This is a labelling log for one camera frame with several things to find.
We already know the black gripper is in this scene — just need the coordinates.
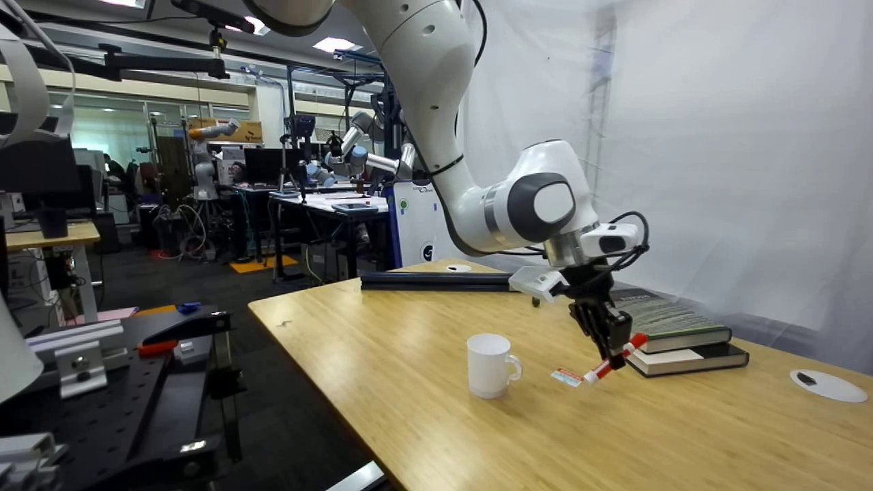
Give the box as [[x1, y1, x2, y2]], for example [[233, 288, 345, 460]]
[[562, 260, 634, 359]]

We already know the red white marker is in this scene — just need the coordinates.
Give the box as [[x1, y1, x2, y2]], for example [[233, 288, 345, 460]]
[[585, 333, 650, 384]]

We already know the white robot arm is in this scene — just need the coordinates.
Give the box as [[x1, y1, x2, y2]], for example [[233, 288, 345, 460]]
[[244, 0, 641, 368]]

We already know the grey background robot arm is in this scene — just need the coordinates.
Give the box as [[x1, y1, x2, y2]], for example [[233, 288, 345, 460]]
[[326, 112, 417, 174]]

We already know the white ceramic mug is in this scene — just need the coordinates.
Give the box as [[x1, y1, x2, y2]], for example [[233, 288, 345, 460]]
[[467, 333, 523, 400]]

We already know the small white paper label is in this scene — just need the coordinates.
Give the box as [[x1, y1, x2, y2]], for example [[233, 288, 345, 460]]
[[552, 372, 581, 387]]

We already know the upper dark hardcover book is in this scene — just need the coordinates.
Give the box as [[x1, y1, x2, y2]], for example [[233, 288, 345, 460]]
[[613, 288, 731, 351]]

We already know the long black metal bar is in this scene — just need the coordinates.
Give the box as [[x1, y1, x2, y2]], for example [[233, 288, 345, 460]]
[[360, 272, 510, 291]]

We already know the white round table grommet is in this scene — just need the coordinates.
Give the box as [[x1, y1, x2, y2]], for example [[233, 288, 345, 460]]
[[788, 368, 867, 404]]

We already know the white curtain backdrop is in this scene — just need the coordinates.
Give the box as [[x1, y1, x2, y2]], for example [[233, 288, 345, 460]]
[[461, 0, 873, 372]]

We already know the wooden side desk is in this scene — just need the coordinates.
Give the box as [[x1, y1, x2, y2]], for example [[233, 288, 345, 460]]
[[4, 219, 103, 328]]

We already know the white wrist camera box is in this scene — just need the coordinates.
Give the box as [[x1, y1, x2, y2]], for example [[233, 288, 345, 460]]
[[581, 224, 641, 256]]

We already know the black camera mount rig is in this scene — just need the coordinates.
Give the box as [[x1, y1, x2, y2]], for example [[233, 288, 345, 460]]
[[0, 305, 240, 491]]

